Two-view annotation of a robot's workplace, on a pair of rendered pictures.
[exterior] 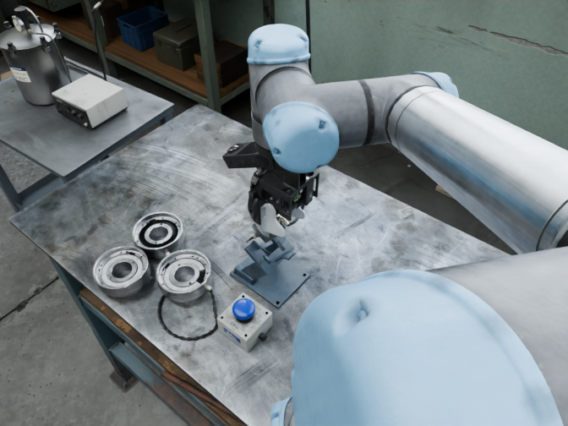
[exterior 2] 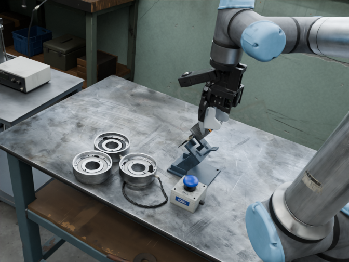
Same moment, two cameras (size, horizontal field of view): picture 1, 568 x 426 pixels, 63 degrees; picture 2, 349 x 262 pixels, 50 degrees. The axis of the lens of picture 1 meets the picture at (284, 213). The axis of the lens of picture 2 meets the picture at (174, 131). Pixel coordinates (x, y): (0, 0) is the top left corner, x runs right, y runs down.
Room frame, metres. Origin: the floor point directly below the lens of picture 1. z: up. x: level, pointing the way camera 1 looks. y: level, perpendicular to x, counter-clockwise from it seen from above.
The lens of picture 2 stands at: (-0.27, 0.29, 1.49)
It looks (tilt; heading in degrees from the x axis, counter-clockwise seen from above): 33 degrees down; 347
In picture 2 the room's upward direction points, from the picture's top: 8 degrees clockwise
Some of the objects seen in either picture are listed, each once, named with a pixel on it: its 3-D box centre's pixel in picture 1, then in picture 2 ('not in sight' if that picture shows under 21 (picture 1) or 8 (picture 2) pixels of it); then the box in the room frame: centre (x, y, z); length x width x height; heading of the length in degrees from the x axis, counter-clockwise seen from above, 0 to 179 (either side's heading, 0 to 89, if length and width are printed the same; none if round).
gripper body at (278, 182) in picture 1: (283, 171); (223, 83); (0.53, 0.00, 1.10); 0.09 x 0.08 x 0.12; 51
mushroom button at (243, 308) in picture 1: (244, 314); (189, 186); (0.43, 0.07, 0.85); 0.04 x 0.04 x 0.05
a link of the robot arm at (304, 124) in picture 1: (310, 119); (263, 36); (0.44, -0.03, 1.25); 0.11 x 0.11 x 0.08; 11
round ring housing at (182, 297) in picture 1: (185, 276); (138, 170); (0.53, 0.19, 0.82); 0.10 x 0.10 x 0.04
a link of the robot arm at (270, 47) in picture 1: (279, 76); (233, 19); (0.53, 0.01, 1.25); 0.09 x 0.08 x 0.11; 11
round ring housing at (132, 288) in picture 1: (122, 272); (92, 168); (0.54, 0.32, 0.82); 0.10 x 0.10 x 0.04
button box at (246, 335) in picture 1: (247, 323); (190, 194); (0.43, 0.07, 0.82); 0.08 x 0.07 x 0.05; 52
